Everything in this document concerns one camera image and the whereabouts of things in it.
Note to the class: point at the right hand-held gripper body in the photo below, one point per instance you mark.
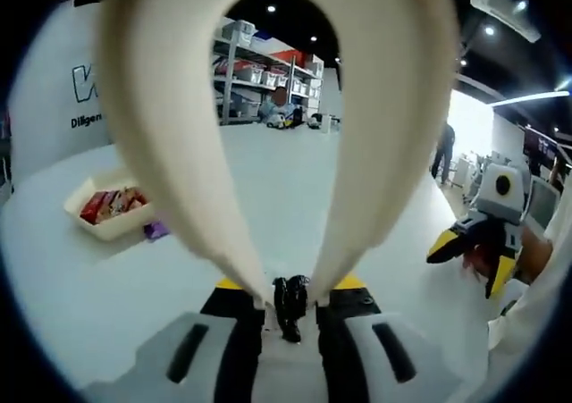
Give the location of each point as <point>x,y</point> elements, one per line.
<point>505,199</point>

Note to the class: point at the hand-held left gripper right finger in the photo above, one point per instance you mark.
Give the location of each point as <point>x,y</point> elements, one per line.
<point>435,385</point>

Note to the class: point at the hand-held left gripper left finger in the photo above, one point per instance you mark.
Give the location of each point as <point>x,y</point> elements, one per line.
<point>134,380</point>

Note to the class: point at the cream hexagonal container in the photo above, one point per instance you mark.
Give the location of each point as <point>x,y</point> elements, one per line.
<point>116,231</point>

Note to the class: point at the purple orange snack packet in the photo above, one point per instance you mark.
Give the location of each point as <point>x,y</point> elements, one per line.
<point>156,229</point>

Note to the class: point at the black snack packet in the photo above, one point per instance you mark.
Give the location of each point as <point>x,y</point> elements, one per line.
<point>290,304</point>

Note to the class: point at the pile of snack packets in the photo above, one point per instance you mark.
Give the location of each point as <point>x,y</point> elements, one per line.
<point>107,204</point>

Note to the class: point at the cream food tongs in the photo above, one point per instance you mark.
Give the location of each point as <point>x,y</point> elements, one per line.
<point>156,153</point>

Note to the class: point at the person's right hand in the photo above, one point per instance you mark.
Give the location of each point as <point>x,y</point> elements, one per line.
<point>480,262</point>

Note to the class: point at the row of white workstations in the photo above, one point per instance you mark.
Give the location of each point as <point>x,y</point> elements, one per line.
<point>469,170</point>

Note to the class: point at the dark display screen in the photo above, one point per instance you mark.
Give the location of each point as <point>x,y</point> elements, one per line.
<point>547,146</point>

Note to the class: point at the long ceiling light strip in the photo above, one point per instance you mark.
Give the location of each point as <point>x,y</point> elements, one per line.
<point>532,98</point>

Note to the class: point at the ceiling air conditioner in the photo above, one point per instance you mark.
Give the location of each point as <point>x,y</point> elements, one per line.
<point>505,5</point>

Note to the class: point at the row of white storage bins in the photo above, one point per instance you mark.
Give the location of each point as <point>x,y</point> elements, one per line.
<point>270,79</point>

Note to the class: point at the grey metal shelf rack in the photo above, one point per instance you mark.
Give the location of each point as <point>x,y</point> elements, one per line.
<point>250,51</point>

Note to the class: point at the white lettered partition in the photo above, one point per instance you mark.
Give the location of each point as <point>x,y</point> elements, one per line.
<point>53,41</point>

